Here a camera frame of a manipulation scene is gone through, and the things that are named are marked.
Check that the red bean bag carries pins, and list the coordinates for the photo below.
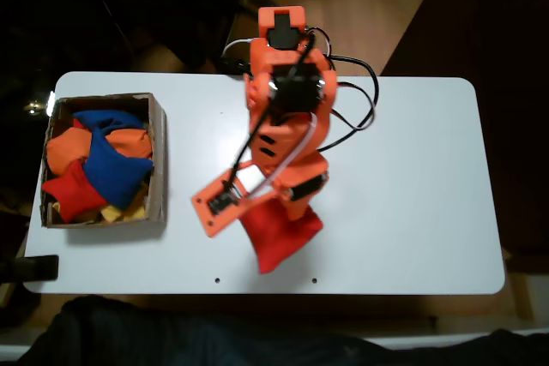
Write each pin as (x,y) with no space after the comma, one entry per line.
(73,194)
(274,241)

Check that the brown cardboard box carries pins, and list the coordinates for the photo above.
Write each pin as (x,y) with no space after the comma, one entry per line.
(156,169)

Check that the yellow bean bag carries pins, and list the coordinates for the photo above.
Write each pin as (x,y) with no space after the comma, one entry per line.
(113,214)

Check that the large blue bean bag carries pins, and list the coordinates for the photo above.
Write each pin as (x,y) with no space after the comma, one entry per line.
(113,169)

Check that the person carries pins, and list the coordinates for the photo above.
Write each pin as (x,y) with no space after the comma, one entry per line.
(171,340)

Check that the black table clamp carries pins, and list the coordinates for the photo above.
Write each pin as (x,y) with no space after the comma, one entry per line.
(38,267)

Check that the orange camera mount plate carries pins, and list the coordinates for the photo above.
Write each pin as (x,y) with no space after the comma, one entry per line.
(206,211)

